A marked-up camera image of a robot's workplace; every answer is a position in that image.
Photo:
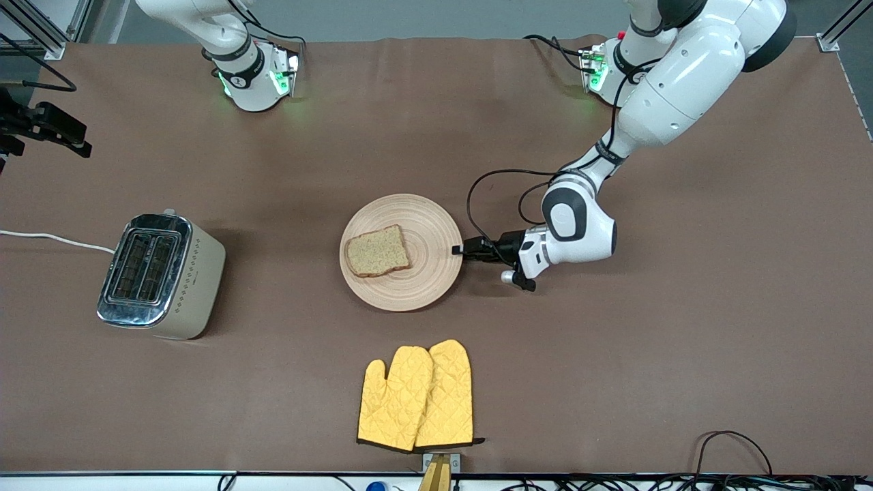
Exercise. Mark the brown bread slice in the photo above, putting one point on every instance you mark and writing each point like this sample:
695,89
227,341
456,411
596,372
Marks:
378,252

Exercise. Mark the aluminium frame post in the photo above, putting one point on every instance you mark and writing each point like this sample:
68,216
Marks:
41,31
839,31

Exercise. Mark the base box green light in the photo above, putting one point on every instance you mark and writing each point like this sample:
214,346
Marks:
593,68
283,75

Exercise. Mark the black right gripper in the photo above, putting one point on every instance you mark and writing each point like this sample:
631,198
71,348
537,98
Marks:
27,123

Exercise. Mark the small blue object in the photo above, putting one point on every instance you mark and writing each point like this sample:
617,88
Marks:
376,487

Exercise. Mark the wooden camera mount bracket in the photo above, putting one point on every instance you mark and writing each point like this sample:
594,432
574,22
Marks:
438,470

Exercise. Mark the beige chrome toaster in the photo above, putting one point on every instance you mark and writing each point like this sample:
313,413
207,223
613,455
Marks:
194,286

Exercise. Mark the left base box green light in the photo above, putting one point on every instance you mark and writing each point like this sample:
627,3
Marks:
593,68

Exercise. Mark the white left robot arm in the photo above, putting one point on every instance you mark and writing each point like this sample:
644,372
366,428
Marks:
682,82

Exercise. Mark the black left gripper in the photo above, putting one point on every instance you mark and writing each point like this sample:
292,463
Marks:
508,243

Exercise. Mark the right base box green light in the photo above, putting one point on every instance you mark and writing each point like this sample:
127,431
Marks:
283,75

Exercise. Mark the yellow quilted oven mitt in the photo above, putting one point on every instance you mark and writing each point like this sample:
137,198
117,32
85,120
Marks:
392,402
450,395

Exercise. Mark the round wooden plate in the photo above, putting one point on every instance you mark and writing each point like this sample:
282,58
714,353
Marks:
430,225

